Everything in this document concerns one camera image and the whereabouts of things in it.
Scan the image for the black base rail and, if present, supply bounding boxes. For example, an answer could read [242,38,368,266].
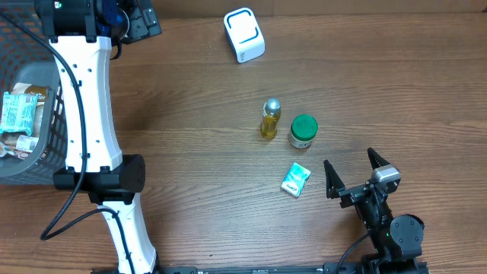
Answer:
[159,260,431,274]

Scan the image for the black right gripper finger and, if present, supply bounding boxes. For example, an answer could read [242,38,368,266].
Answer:
[323,160,345,199]
[367,148,390,170]

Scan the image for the green lid jar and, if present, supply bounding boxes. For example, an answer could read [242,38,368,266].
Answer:
[288,114,318,149]

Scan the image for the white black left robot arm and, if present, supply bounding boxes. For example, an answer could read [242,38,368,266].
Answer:
[34,0,161,273]

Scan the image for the white barcode scanner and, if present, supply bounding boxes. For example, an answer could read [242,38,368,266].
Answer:
[223,7,266,63]

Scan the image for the yellow dish soap bottle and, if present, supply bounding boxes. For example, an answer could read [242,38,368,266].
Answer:
[260,97,282,139]

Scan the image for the teal snack packet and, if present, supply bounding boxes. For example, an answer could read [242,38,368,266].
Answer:
[1,92,38,136]

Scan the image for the dark grey plastic basket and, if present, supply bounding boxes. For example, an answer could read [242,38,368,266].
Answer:
[1,1,68,185]

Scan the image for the teal tissue pack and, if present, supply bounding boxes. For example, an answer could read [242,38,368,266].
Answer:
[281,162,311,198]

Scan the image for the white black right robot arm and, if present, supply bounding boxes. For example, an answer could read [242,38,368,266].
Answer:
[323,148,429,274]

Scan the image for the brown snack pouch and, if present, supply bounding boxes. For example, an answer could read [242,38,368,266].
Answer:
[1,82,49,160]

